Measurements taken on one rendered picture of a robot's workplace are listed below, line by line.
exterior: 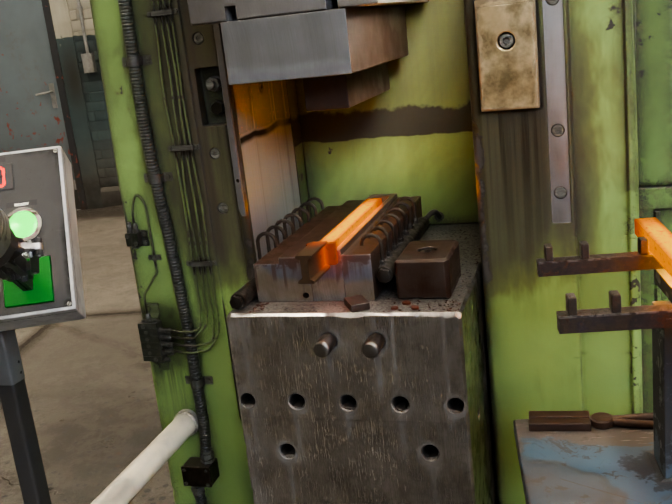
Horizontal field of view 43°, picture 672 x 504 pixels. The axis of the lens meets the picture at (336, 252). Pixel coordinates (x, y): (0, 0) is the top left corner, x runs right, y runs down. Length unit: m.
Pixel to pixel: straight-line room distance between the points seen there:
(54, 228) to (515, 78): 0.76
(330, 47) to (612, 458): 0.70
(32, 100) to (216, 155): 6.47
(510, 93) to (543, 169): 0.13
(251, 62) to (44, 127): 6.67
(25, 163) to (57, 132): 6.44
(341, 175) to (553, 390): 0.65
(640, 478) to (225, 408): 0.85
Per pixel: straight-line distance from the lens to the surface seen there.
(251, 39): 1.35
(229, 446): 1.74
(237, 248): 1.58
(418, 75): 1.77
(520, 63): 1.38
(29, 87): 7.98
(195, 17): 1.38
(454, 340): 1.30
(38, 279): 1.43
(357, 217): 1.53
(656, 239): 1.17
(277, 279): 1.41
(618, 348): 1.51
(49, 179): 1.48
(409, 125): 1.78
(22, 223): 1.46
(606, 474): 1.16
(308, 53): 1.32
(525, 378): 1.53
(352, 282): 1.37
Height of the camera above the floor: 1.34
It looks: 15 degrees down
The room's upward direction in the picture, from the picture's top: 6 degrees counter-clockwise
